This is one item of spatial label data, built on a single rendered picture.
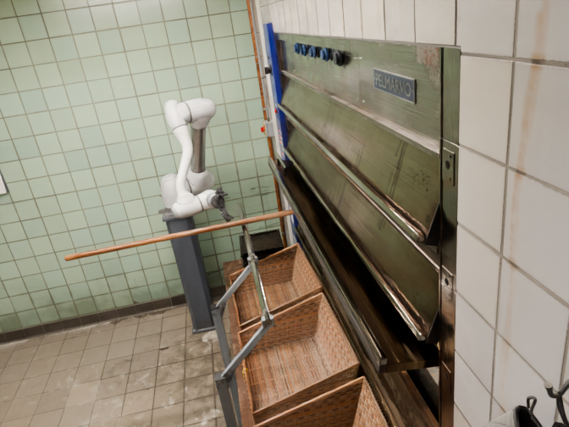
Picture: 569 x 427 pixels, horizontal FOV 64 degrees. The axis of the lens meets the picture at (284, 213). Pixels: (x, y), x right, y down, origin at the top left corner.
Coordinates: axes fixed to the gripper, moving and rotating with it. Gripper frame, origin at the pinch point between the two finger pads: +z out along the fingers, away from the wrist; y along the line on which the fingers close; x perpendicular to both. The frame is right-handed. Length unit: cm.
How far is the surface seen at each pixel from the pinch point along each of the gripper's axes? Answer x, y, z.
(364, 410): -2, 69, 103
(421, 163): -3, -34, 155
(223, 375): 41, 43, 79
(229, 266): -8, 60, -70
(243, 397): 31, 77, 50
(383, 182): -4, -27, 139
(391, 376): -6, 44, 122
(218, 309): 27, 38, 34
